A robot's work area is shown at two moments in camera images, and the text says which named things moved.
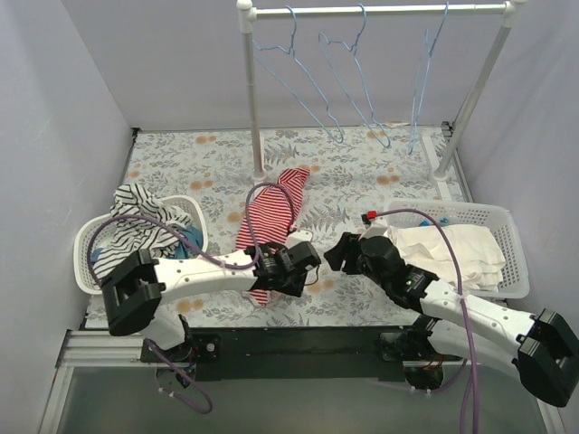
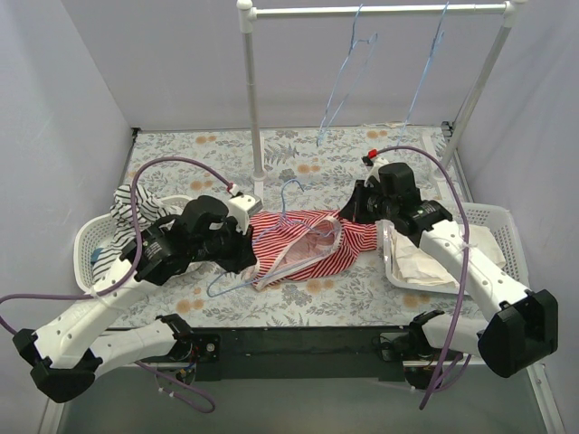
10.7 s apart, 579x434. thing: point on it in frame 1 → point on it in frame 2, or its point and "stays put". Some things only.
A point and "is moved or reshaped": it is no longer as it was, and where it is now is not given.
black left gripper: x=303 y=257 → x=242 y=252
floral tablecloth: x=352 y=172 stays put
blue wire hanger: x=255 y=52 → x=282 y=221
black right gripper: x=340 y=251 → x=357 y=204
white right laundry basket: x=498 y=221 stays put
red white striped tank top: x=270 y=217 is moved or reshaped
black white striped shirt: x=130 y=235 stays put
